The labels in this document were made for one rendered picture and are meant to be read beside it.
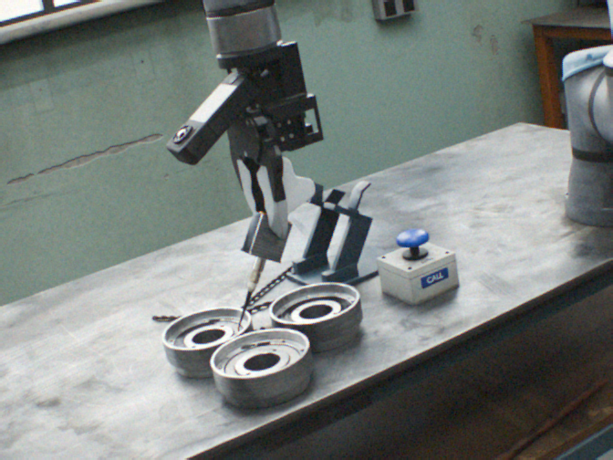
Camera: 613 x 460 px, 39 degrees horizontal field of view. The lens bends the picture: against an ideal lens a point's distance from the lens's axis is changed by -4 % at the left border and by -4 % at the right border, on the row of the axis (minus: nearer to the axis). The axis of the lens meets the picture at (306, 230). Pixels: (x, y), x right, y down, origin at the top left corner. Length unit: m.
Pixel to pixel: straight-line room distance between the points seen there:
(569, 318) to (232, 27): 0.84
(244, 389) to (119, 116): 1.76
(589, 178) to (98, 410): 0.70
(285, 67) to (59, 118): 1.61
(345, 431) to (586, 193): 0.48
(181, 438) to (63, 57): 1.76
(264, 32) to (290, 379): 0.36
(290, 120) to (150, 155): 1.67
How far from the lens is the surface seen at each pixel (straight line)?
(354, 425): 1.34
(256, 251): 1.01
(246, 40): 0.95
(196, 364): 1.00
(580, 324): 1.53
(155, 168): 2.65
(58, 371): 1.13
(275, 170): 0.96
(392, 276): 1.09
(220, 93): 0.98
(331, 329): 0.99
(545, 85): 3.26
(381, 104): 2.98
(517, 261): 1.16
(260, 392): 0.91
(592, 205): 1.24
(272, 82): 0.99
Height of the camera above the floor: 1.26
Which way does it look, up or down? 19 degrees down
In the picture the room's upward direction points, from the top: 11 degrees counter-clockwise
